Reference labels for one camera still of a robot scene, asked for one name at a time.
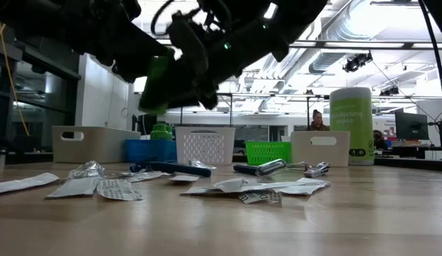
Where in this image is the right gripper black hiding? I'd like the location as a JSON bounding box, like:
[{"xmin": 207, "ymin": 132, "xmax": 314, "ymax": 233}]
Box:
[{"xmin": 169, "ymin": 21, "xmax": 289, "ymax": 111}]

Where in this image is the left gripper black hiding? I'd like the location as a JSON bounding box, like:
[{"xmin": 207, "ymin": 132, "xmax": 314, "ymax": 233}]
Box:
[{"xmin": 73, "ymin": 0, "xmax": 170, "ymax": 83}]

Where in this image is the blue disposable razor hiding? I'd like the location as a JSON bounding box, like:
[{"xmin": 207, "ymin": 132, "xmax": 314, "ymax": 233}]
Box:
[
  {"xmin": 130, "ymin": 161, "xmax": 213, "ymax": 178},
  {"xmin": 233, "ymin": 159, "xmax": 288, "ymax": 178}
]

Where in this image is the white packet with black print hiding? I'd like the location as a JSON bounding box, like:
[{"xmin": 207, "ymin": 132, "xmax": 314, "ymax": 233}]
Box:
[
  {"xmin": 220, "ymin": 188, "xmax": 284, "ymax": 206},
  {"xmin": 127, "ymin": 171, "xmax": 172, "ymax": 183},
  {"xmin": 95, "ymin": 178, "xmax": 144, "ymax": 202}
]

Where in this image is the white perforated plastic basket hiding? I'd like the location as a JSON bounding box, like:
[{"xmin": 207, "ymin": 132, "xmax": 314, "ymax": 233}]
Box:
[{"xmin": 175, "ymin": 127, "xmax": 236, "ymax": 166}]

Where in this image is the black computer monitor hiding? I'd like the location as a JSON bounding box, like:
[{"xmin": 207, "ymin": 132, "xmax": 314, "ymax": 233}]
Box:
[
  {"xmin": 394, "ymin": 112, "xmax": 430, "ymax": 141},
  {"xmin": 131, "ymin": 113, "xmax": 158, "ymax": 136}
]

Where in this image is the shiny silver wrapped item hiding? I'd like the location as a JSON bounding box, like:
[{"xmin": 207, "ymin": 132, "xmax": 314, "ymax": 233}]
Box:
[{"xmin": 189, "ymin": 159, "xmax": 217, "ymax": 171}]

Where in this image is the blue plastic basket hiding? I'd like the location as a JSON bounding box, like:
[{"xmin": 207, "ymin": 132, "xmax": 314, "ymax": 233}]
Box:
[{"xmin": 124, "ymin": 138, "xmax": 178, "ymax": 164}]

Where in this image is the green plastic basket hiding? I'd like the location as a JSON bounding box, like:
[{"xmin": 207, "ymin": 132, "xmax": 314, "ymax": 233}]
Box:
[{"xmin": 244, "ymin": 141, "xmax": 293, "ymax": 166}]

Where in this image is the grey plastic bin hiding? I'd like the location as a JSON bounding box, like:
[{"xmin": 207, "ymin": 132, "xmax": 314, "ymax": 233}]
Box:
[{"xmin": 51, "ymin": 125, "xmax": 142, "ymax": 164}]

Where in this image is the person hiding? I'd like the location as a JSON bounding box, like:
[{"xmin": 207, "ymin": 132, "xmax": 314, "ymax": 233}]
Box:
[
  {"xmin": 308, "ymin": 109, "xmax": 330, "ymax": 132},
  {"xmin": 372, "ymin": 129, "xmax": 389, "ymax": 151}
]

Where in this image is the crumpled shiny foil packet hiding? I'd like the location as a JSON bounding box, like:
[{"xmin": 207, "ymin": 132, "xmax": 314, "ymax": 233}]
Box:
[{"xmin": 66, "ymin": 160, "xmax": 106, "ymax": 181}]

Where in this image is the white plastic bin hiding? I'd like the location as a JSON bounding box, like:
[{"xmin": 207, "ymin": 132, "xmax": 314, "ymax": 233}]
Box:
[{"xmin": 290, "ymin": 130, "xmax": 352, "ymax": 168}]

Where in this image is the green disinfecting wipes canister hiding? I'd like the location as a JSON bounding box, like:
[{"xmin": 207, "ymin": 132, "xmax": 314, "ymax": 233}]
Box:
[{"xmin": 329, "ymin": 87, "xmax": 375, "ymax": 166}]

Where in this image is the black ceiling light fixture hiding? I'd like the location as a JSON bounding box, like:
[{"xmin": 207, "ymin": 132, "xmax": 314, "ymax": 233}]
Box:
[{"xmin": 379, "ymin": 86, "xmax": 400, "ymax": 97}]

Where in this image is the yellow extension cable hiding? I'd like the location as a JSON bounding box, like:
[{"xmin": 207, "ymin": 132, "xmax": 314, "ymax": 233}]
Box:
[{"xmin": 0, "ymin": 21, "xmax": 31, "ymax": 137}]

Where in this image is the silver ceiling duct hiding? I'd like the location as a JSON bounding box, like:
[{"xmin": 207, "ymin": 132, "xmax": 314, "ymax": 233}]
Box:
[{"xmin": 309, "ymin": 0, "xmax": 396, "ymax": 74}]

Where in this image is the black hanging cable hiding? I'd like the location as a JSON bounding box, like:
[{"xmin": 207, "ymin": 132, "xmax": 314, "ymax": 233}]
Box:
[{"xmin": 418, "ymin": 0, "xmax": 442, "ymax": 118}]

